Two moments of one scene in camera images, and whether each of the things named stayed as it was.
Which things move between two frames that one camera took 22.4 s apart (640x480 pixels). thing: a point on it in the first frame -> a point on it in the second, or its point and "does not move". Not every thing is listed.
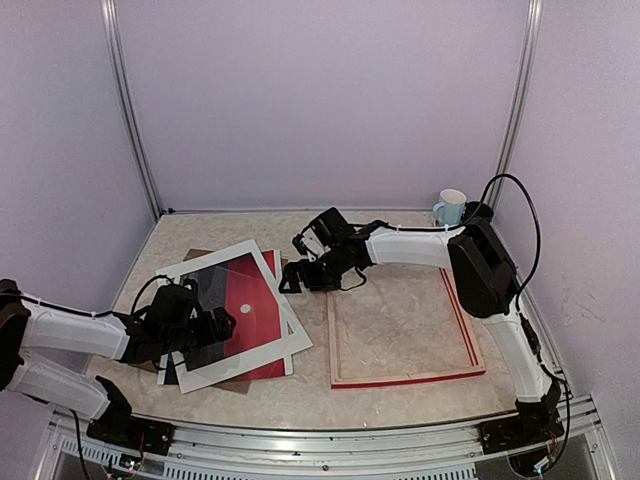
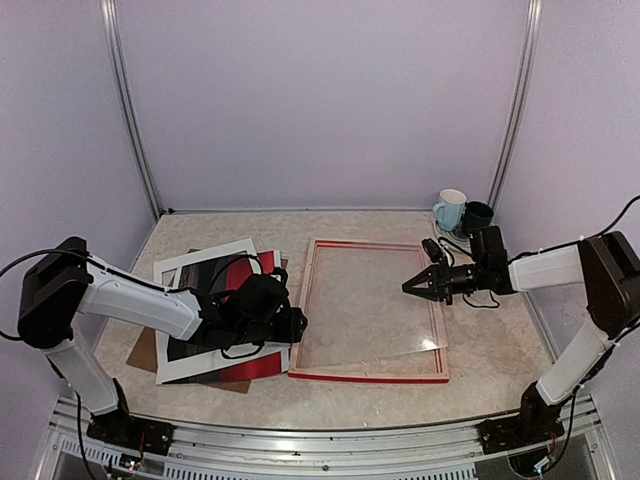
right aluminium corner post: (519, 101) does not move
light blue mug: (449, 210) does not move
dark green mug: (484, 214) does not move
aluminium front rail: (456, 453) does not move
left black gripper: (209, 334) -> (292, 330)
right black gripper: (292, 270) -> (443, 288)
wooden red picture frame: (332, 302) -> (443, 367)
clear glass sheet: (256, 291) -> (356, 304)
